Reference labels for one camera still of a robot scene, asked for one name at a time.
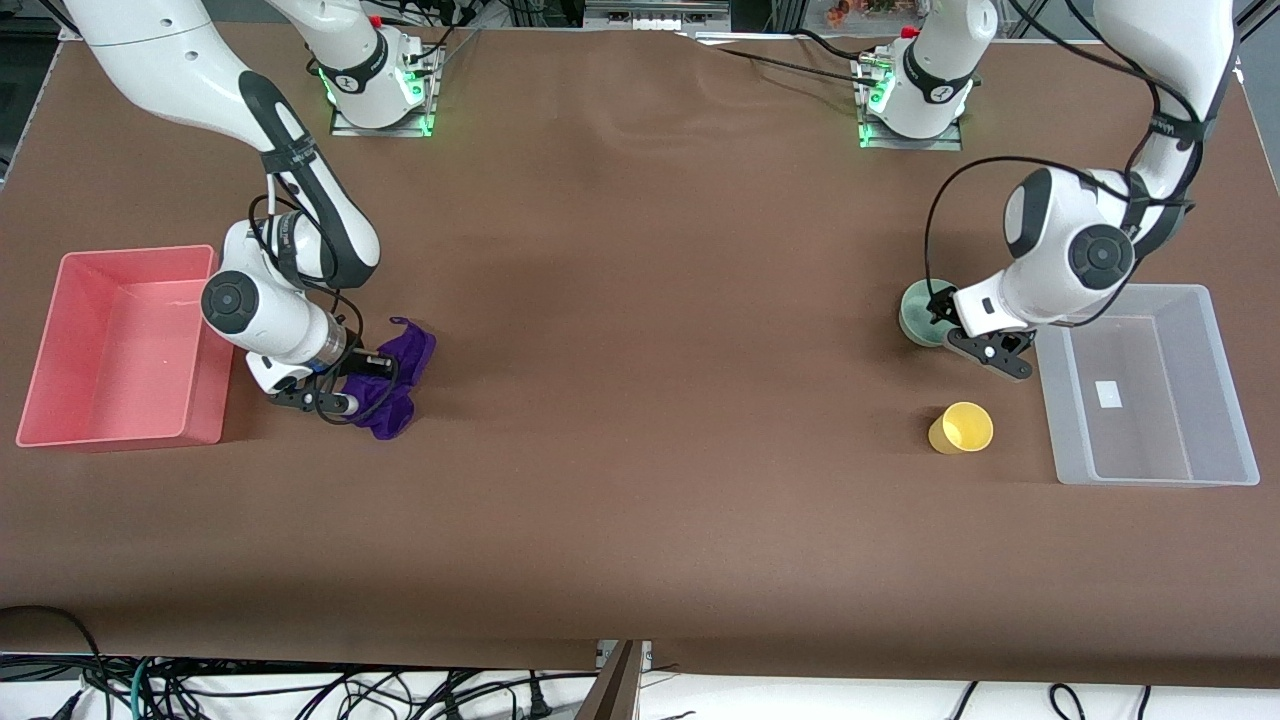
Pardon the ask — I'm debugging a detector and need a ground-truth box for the white power strip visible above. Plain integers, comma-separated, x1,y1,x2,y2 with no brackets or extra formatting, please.
585,0,731,31

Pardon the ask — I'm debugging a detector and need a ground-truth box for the purple cloth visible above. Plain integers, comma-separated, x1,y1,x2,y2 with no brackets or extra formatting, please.
345,317,437,441

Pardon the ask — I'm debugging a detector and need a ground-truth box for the thin black base cable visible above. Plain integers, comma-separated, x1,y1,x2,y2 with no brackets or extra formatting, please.
690,38,871,89

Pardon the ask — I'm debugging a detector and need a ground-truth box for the brown table cover sheet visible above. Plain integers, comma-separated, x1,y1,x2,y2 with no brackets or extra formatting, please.
0,18,1280,691

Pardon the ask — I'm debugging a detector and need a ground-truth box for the green ceramic bowl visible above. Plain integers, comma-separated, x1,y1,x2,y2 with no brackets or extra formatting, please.
898,280,961,348

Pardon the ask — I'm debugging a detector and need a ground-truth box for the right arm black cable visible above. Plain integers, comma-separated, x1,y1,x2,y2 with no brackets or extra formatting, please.
248,190,401,426

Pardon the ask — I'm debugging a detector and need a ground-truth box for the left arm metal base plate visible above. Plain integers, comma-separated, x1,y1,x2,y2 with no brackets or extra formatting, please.
858,55,964,152

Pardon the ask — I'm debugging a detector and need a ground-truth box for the yellow plastic cup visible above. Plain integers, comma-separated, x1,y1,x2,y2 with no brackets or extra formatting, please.
927,401,995,456

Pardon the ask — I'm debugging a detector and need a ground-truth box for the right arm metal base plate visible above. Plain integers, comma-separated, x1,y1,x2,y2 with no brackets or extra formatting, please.
330,45,438,138

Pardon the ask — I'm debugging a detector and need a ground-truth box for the silver metal bracket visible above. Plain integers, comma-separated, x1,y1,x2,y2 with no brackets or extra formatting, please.
597,640,653,673

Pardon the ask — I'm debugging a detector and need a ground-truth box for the black looped floor cable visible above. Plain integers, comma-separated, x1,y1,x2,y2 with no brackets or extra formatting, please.
0,605,106,701

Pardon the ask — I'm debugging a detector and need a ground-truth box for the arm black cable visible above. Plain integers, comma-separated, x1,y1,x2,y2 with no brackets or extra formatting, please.
925,0,1241,331
248,190,401,426

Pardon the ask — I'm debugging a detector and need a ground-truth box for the grey table support post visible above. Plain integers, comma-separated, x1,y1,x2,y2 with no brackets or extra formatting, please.
575,642,643,720

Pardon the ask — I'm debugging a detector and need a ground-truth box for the clear plastic bin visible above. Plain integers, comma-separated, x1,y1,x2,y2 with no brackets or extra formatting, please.
1035,283,1261,488

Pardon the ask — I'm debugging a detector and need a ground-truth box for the orange background object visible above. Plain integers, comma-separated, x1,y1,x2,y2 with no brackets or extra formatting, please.
825,0,906,26

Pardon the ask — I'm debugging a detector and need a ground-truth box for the pink plastic bin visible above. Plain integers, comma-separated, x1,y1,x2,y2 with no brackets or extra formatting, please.
15,244,237,448

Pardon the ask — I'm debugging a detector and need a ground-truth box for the thick black base cable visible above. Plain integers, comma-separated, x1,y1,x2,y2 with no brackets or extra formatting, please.
790,28,881,65

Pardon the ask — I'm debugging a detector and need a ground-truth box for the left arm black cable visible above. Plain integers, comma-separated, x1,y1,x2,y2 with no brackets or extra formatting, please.
925,0,1241,331

